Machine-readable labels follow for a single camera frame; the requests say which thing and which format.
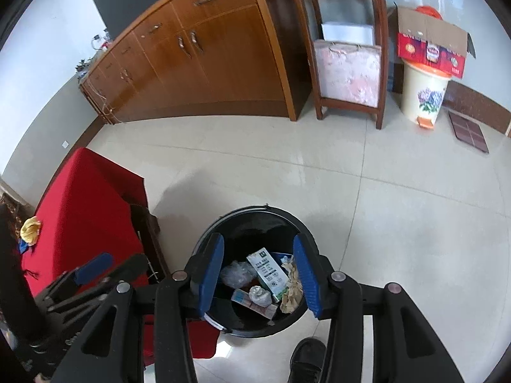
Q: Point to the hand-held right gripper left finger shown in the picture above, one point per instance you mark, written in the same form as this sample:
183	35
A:
211	275

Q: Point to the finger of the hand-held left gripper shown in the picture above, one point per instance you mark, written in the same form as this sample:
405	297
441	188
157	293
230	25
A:
127	269
96	265

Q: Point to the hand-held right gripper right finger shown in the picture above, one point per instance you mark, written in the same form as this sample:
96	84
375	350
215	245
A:
305	275

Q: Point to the clear plastic bag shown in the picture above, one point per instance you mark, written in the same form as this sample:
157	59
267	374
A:
237	273

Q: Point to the white paper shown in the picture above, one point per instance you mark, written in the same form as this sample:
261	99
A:
260	296

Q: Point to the black trash bin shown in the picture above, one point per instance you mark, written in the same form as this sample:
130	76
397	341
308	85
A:
255	223

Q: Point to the dark metal table leg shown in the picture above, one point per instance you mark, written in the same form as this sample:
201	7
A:
149	231

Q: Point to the red tablecloth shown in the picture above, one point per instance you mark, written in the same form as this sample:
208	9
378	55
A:
88	207

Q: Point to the blue cloth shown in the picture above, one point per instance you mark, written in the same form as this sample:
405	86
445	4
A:
24	246

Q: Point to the yellow cloth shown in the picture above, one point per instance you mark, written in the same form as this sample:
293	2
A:
31	229

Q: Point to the person's black shoe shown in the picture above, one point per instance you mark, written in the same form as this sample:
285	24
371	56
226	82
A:
305	361

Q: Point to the carved wooden bench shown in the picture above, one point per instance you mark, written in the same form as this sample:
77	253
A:
12	203

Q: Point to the brown bathroom scale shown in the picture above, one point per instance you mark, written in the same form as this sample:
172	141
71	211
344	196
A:
469	131

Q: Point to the white floral pedal bin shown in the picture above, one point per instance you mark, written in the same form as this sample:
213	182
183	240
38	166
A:
423	91

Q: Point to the wooden sideboard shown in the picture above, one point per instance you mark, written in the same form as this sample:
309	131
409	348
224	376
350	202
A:
223	56

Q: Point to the white board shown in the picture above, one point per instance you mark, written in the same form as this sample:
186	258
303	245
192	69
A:
347	32

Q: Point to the red printed cardboard box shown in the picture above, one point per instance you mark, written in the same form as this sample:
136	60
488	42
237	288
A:
431	52

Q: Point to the carved wooden stand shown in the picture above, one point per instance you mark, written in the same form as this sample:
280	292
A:
379	28

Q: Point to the black television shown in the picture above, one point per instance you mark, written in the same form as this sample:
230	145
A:
127	0

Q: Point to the orange plastic lid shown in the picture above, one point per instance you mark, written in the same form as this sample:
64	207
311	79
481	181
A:
427	11

